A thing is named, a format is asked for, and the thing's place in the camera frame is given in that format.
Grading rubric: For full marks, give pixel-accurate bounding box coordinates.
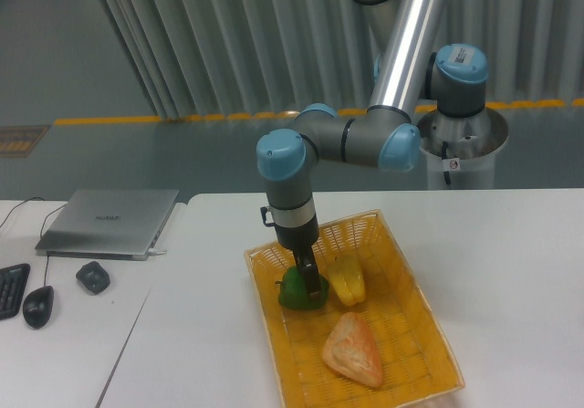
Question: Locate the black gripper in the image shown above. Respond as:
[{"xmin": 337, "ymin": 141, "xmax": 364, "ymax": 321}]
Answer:
[{"xmin": 275, "ymin": 218, "xmax": 321, "ymax": 300}]

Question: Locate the green bell pepper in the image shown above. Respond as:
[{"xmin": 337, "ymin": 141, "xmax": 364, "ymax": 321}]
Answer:
[{"xmin": 276, "ymin": 267, "xmax": 329, "ymax": 310}]

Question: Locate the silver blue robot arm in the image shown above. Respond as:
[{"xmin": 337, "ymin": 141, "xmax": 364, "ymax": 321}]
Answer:
[{"xmin": 256, "ymin": 0, "xmax": 488, "ymax": 301}]

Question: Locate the yellow bell pepper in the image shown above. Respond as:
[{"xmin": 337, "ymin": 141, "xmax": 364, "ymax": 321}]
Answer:
[{"xmin": 327, "ymin": 254, "xmax": 366, "ymax": 307}]

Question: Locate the yellow woven basket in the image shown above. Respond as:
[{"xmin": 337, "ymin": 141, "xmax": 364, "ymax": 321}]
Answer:
[{"xmin": 245, "ymin": 210, "xmax": 465, "ymax": 407}]

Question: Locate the triangular pastry bread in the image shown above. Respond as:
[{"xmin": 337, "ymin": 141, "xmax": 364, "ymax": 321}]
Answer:
[{"xmin": 322, "ymin": 312, "xmax": 383, "ymax": 388}]

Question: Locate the white usb dongle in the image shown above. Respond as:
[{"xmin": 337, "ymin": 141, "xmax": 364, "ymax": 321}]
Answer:
[{"xmin": 148, "ymin": 248, "xmax": 167, "ymax": 256}]

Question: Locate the silver closed laptop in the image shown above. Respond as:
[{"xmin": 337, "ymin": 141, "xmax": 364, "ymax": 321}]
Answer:
[{"xmin": 36, "ymin": 189, "xmax": 179, "ymax": 260}]

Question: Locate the small black gadget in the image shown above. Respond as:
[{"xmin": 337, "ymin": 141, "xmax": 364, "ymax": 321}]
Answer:
[{"xmin": 76, "ymin": 261, "xmax": 110, "ymax": 295}]

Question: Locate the grey pleated curtain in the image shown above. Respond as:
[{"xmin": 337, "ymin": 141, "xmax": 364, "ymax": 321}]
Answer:
[{"xmin": 101, "ymin": 0, "xmax": 583, "ymax": 120}]

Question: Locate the black computer mouse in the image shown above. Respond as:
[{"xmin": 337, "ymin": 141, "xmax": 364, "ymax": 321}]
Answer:
[{"xmin": 23, "ymin": 286, "xmax": 54, "ymax": 330}]

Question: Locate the black keyboard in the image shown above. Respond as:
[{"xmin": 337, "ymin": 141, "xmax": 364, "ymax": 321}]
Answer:
[{"xmin": 0, "ymin": 263, "xmax": 30, "ymax": 320}]

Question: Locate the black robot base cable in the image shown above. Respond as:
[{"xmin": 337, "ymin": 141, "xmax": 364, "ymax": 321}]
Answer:
[{"xmin": 440, "ymin": 141, "xmax": 452, "ymax": 186}]

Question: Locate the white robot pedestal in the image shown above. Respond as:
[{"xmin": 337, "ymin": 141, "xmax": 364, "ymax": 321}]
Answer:
[{"xmin": 418, "ymin": 108, "xmax": 508, "ymax": 190}]

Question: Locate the black mouse cable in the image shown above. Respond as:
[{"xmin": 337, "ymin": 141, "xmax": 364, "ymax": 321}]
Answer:
[{"xmin": 38, "ymin": 206, "xmax": 69, "ymax": 288}]

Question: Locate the black laptop cable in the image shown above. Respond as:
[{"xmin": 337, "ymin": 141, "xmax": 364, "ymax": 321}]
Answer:
[{"xmin": 0, "ymin": 196, "xmax": 68, "ymax": 229}]

